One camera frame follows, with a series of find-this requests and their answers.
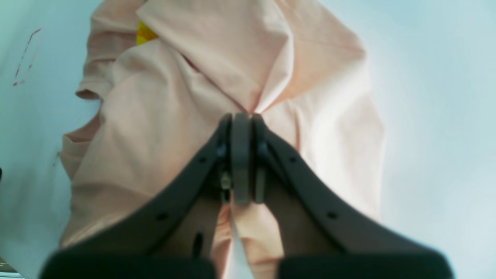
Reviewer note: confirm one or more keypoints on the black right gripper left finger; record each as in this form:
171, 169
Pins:
168, 238

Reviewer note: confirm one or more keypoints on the peach pink T-shirt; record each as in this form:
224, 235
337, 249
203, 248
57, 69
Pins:
167, 71

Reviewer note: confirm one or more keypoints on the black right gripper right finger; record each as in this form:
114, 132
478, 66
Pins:
323, 237

